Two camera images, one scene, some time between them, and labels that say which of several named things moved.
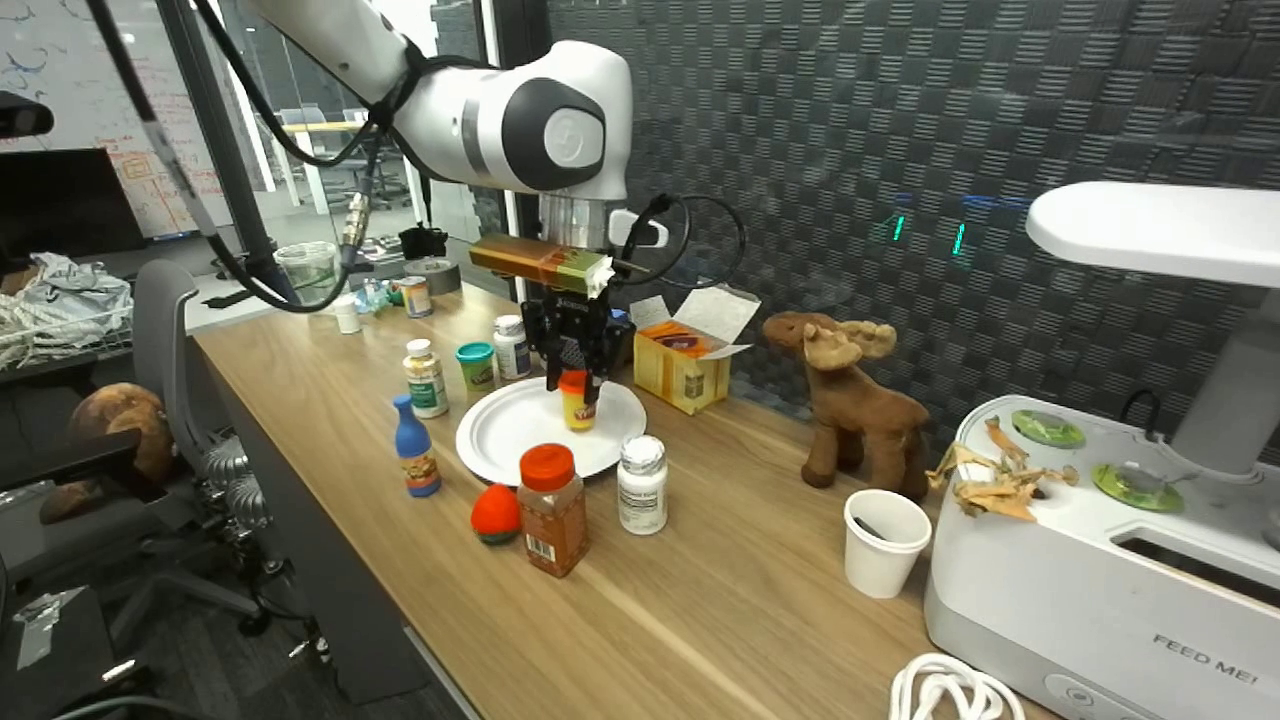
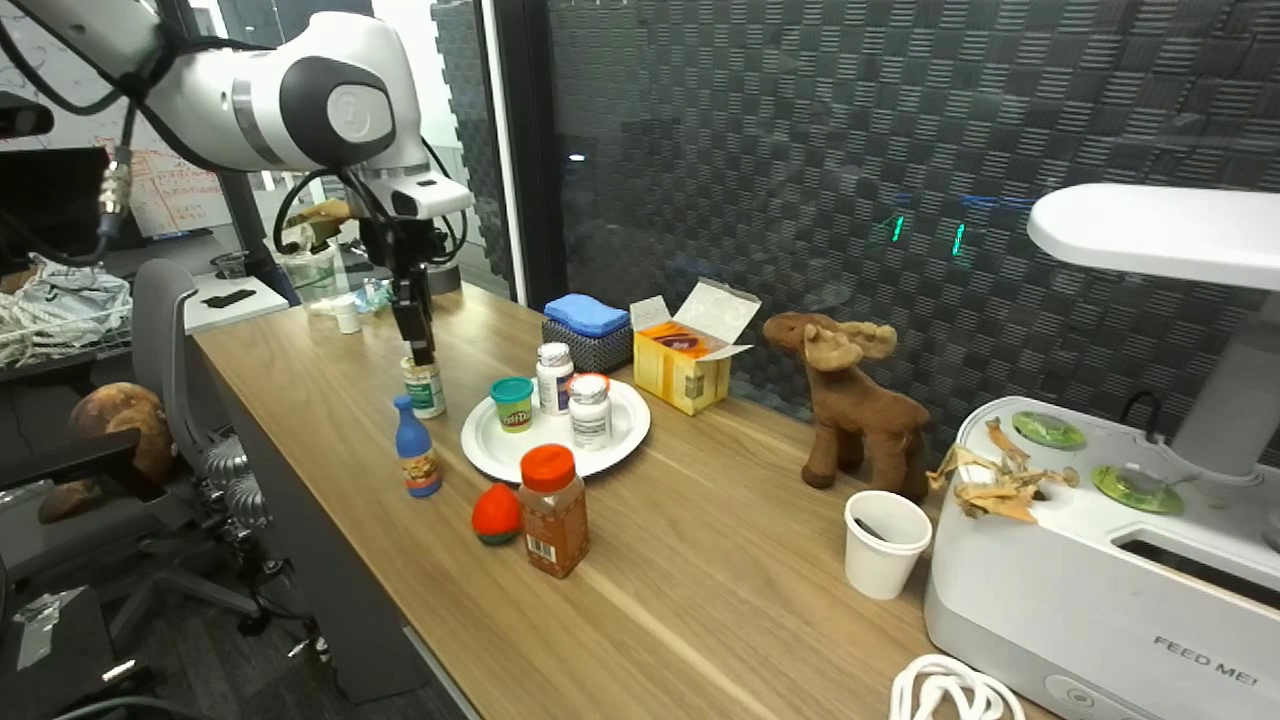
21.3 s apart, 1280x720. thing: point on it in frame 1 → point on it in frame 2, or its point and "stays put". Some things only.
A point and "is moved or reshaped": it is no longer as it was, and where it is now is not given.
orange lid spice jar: [552, 510] stays put
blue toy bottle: [414, 446] stays put
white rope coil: [947, 683] stays put
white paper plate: [498, 429] stays put
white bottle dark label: [511, 334] is moved or reshaped
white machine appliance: [1075, 557] stays put
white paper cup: [882, 541] stays put
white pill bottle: [640, 485] → [590, 409]
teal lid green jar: [477, 362] → [512, 401]
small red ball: [498, 514] stays put
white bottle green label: [422, 377] stays put
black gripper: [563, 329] → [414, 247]
